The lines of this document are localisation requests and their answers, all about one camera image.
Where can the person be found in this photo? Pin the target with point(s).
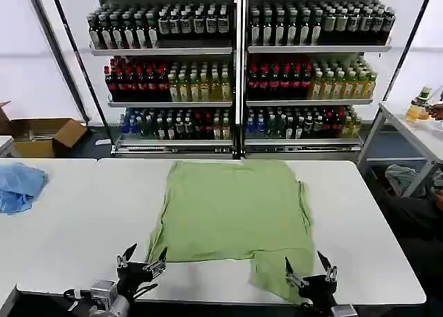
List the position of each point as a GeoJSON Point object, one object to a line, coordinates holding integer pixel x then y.
{"type": "Point", "coordinates": [412, 216]}

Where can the white side table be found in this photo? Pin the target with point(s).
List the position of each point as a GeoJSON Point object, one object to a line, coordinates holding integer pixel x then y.
{"type": "Point", "coordinates": [408, 137]}

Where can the small white table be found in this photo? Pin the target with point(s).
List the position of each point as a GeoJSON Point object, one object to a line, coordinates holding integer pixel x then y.
{"type": "Point", "coordinates": [6, 145]}

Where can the grey crumpled cloth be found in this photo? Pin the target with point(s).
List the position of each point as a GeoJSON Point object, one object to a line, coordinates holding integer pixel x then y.
{"type": "Point", "coordinates": [401, 178]}

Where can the open cardboard box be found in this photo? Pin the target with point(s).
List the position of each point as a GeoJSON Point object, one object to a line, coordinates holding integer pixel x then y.
{"type": "Point", "coordinates": [38, 137]}

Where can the black slanted frame pole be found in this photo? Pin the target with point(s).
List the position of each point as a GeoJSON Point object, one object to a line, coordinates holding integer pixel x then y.
{"type": "Point", "coordinates": [81, 68]}
{"type": "Point", "coordinates": [410, 40]}

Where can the green t-shirt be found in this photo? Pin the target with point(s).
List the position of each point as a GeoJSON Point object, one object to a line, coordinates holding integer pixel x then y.
{"type": "Point", "coordinates": [232, 213]}

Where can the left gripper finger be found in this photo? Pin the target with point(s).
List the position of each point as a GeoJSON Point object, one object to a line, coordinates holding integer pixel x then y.
{"type": "Point", "coordinates": [157, 261]}
{"type": "Point", "coordinates": [128, 254]}

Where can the yellow drink bottle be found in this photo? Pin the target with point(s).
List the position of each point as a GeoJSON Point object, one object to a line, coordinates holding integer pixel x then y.
{"type": "Point", "coordinates": [418, 107]}

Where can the shelf unit with drink bottles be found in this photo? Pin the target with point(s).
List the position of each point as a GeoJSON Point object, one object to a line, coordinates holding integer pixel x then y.
{"type": "Point", "coordinates": [311, 71]}
{"type": "Point", "coordinates": [166, 71]}

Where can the grey slanted frame pole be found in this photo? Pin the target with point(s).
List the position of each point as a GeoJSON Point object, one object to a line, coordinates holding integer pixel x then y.
{"type": "Point", "coordinates": [57, 50]}

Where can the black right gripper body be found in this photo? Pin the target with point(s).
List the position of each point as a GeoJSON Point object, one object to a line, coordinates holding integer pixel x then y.
{"type": "Point", "coordinates": [316, 289]}

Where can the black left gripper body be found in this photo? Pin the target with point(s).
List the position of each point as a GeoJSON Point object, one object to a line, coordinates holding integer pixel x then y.
{"type": "Point", "coordinates": [136, 277]}

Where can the white paper scrap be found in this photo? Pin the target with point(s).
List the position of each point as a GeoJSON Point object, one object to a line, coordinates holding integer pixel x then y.
{"type": "Point", "coordinates": [103, 142]}

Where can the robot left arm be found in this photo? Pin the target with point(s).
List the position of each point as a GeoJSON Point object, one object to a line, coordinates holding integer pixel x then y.
{"type": "Point", "coordinates": [104, 298]}

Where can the person's hand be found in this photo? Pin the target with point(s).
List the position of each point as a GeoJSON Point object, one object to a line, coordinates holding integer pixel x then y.
{"type": "Point", "coordinates": [437, 111]}

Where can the blue crumpled cloth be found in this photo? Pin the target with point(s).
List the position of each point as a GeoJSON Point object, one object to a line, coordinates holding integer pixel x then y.
{"type": "Point", "coordinates": [17, 189]}

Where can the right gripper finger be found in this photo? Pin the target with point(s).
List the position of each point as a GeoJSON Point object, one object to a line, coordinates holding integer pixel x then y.
{"type": "Point", "coordinates": [328, 266]}
{"type": "Point", "coordinates": [292, 273]}

